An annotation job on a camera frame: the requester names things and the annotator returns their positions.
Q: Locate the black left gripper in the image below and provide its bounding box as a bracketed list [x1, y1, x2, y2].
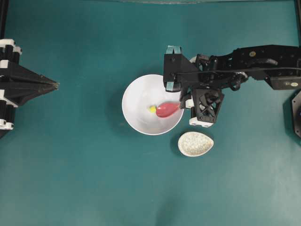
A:
[0, 38, 59, 139]

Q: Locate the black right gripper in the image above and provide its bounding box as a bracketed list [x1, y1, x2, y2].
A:
[180, 87, 224, 127]

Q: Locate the red spoon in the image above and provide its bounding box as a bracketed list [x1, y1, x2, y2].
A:
[156, 102, 181, 118]

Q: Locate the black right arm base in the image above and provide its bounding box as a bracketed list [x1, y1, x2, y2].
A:
[283, 90, 301, 145]

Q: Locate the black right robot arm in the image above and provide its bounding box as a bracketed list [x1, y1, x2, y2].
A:
[176, 45, 301, 128]

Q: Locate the white round bowl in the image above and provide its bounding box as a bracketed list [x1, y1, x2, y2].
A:
[122, 74, 184, 136]

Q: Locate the speckled egg-shaped dish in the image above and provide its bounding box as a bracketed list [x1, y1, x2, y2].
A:
[178, 131, 214, 157]

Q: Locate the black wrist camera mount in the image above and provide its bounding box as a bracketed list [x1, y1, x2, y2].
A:
[163, 46, 200, 92]

